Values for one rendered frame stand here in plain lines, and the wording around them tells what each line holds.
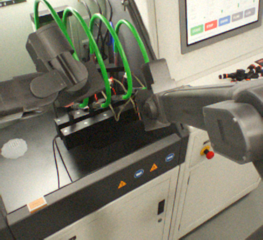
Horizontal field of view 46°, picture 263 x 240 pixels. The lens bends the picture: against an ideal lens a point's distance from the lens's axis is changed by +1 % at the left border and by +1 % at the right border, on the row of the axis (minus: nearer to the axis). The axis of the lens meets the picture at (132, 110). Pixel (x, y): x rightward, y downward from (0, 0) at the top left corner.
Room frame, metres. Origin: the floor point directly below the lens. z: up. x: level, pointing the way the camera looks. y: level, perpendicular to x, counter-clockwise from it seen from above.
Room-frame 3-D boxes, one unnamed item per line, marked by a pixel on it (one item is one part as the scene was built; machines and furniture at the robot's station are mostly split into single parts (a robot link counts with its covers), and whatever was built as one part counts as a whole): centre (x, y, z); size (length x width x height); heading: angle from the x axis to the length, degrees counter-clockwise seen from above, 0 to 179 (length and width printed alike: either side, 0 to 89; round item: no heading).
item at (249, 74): (1.08, -0.48, 1.01); 0.23 x 0.11 x 0.06; 122
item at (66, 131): (0.87, 0.12, 0.91); 0.34 x 0.10 x 0.15; 122
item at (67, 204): (0.61, 0.10, 0.87); 0.62 x 0.04 x 0.16; 122
